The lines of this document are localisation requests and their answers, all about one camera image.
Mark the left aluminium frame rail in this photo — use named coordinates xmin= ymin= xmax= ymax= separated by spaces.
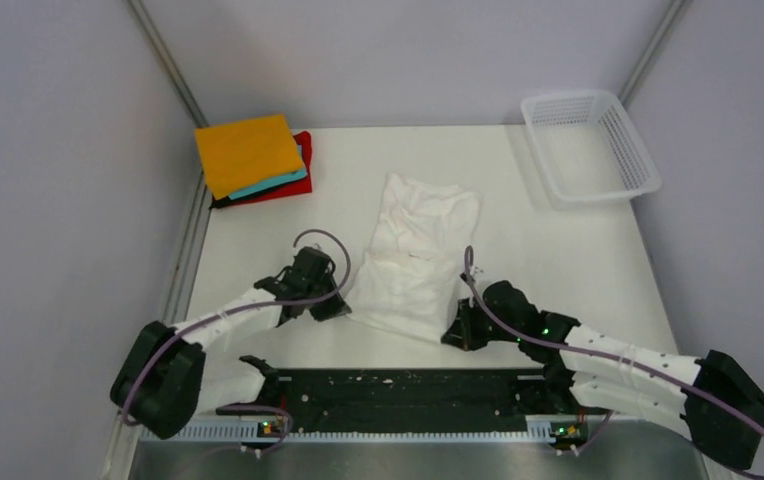
xmin=150 ymin=175 xmax=214 ymax=376

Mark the left corner metal post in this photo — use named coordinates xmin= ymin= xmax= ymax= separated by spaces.
xmin=123 ymin=0 xmax=208 ymax=128

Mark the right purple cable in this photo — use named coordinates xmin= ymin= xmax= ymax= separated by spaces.
xmin=463 ymin=245 xmax=764 ymax=480

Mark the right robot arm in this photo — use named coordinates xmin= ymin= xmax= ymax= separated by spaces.
xmin=441 ymin=281 xmax=764 ymax=472

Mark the black folded t shirt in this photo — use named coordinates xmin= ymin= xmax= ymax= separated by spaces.
xmin=209 ymin=197 xmax=233 ymax=209

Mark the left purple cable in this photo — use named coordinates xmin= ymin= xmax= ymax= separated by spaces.
xmin=120 ymin=229 xmax=353 ymax=458

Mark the corner metal post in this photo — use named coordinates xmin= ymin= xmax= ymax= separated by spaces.
xmin=123 ymin=0 xmax=208 ymax=128
xmin=618 ymin=0 xmax=693 ymax=108

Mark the white plastic basket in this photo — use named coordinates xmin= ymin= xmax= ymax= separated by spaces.
xmin=520 ymin=89 xmax=662 ymax=209

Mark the orange folded t shirt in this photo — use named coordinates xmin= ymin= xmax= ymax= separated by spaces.
xmin=194 ymin=114 xmax=304 ymax=198

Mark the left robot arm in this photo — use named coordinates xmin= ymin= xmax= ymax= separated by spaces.
xmin=110 ymin=247 xmax=350 ymax=439

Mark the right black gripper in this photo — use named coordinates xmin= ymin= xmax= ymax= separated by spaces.
xmin=442 ymin=295 xmax=522 ymax=351

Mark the purple cable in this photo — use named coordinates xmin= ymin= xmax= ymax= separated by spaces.
xmin=120 ymin=229 xmax=353 ymax=458
xmin=463 ymin=245 xmax=764 ymax=480

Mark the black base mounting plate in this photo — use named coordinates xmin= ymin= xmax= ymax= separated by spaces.
xmin=254 ymin=368 xmax=597 ymax=434

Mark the red folded t shirt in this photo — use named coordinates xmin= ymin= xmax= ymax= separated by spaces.
xmin=210 ymin=131 xmax=313 ymax=209

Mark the white slotted cable duct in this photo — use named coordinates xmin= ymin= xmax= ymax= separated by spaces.
xmin=140 ymin=418 xmax=556 ymax=445

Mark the white t shirt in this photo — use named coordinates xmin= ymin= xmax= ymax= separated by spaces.
xmin=347 ymin=173 xmax=480 ymax=343

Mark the right corner metal post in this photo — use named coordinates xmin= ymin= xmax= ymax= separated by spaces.
xmin=618 ymin=0 xmax=693 ymax=108

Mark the teal folded t shirt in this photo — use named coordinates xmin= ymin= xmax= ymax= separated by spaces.
xmin=227 ymin=144 xmax=312 ymax=201

